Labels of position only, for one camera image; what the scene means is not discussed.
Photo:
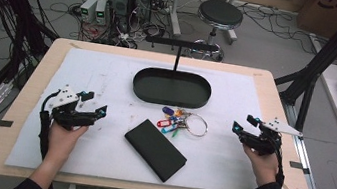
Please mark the person's left hand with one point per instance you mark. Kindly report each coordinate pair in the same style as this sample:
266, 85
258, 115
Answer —
61, 142

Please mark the person's right hand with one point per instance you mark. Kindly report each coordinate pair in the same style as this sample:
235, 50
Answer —
264, 169

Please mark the black round stool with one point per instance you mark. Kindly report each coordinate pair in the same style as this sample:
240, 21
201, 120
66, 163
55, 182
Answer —
220, 13

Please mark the grey bench power supply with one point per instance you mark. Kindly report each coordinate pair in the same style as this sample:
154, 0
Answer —
101, 12
87, 8

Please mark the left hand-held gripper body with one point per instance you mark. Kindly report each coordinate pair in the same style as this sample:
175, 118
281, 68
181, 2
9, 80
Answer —
64, 99

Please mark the white table mat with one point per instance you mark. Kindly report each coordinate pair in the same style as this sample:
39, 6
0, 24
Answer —
108, 75

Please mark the black wallet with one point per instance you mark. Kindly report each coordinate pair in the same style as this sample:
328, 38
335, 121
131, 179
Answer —
154, 149

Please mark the black tray with hanger rack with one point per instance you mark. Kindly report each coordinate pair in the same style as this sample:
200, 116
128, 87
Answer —
170, 89

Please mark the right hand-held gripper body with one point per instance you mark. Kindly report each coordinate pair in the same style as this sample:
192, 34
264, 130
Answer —
267, 143

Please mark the white table leg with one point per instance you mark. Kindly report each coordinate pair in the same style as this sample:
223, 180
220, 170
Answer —
175, 11

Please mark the black tape strip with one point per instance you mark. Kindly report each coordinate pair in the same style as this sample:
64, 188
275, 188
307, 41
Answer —
299, 166
4, 123

